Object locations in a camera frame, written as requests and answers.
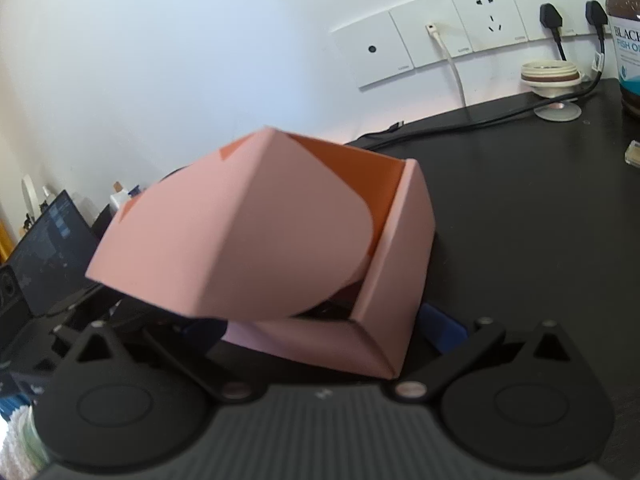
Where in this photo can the white oval object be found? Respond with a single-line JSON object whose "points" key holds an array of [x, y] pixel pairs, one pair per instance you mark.
{"points": [[29, 200]]}

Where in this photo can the brown supplement bottle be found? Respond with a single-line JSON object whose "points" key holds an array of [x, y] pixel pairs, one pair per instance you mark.
{"points": [[627, 50]]}

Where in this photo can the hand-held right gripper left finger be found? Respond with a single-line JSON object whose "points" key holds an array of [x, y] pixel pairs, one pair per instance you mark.
{"points": [[185, 355]]}

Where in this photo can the beige round suction holder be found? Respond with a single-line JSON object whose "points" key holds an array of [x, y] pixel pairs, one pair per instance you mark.
{"points": [[550, 75]]}

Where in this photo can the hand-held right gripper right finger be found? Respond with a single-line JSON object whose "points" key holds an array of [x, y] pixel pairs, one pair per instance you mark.
{"points": [[440, 330]]}

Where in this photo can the white fluffy cloth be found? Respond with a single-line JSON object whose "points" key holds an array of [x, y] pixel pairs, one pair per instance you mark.
{"points": [[20, 440]]}

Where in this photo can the black power plug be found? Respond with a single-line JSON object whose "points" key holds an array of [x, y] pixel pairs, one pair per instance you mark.
{"points": [[550, 15]]}

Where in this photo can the white squeeze tube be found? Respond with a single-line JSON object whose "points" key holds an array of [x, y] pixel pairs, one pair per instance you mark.
{"points": [[119, 200]]}

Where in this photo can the white wall socket row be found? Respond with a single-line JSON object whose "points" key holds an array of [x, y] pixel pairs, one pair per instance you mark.
{"points": [[380, 55]]}

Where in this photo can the pink cardboard box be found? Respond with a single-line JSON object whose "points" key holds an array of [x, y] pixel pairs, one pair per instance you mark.
{"points": [[250, 225]]}

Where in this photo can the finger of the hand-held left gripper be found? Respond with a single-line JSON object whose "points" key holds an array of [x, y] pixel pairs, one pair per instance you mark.
{"points": [[130, 310]]}

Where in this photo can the small tan packet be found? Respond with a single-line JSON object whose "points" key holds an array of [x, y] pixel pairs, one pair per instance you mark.
{"points": [[634, 152]]}

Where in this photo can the computer monitor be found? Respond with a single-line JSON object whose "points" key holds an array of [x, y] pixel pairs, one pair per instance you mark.
{"points": [[50, 250]]}

